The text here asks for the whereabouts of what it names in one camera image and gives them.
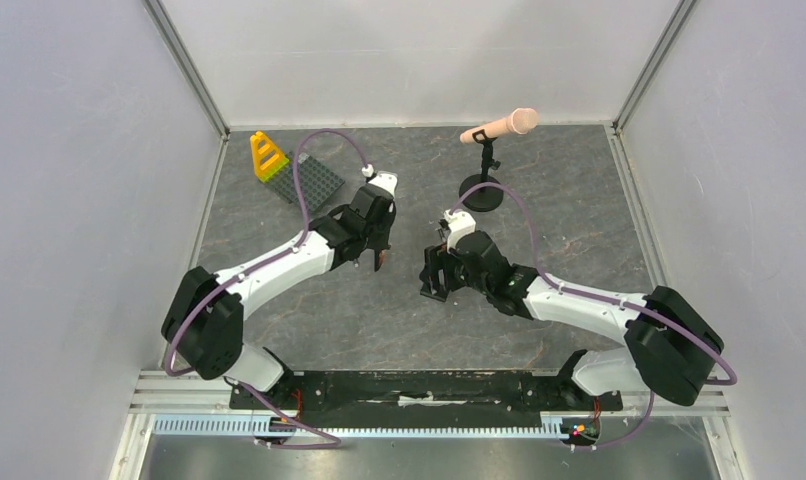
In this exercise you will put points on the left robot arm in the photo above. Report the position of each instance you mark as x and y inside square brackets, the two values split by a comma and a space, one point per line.
[205, 321]

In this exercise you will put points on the grey studded baseplate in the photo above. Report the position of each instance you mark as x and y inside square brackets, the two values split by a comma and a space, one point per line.
[318, 182]

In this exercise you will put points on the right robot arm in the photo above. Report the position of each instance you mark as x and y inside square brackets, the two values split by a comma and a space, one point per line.
[665, 346]

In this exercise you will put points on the yellow toy ladder block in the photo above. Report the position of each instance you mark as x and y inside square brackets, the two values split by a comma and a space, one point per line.
[266, 156]

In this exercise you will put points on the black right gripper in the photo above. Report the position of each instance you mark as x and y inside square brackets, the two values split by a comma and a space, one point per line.
[439, 266]

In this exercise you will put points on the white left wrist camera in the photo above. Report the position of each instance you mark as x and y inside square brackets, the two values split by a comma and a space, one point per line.
[384, 180]

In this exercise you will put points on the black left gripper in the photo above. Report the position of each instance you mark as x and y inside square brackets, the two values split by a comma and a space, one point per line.
[382, 243]

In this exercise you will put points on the pink microphone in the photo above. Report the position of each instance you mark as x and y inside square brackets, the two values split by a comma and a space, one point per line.
[519, 122]

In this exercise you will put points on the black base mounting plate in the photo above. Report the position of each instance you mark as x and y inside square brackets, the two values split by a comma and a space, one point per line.
[377, 399]

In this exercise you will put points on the black microphone stand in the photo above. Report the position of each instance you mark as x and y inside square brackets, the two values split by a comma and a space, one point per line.
[483, 198]

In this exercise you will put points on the black battery cover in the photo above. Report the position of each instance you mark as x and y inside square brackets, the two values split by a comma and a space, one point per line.
[440, 294]

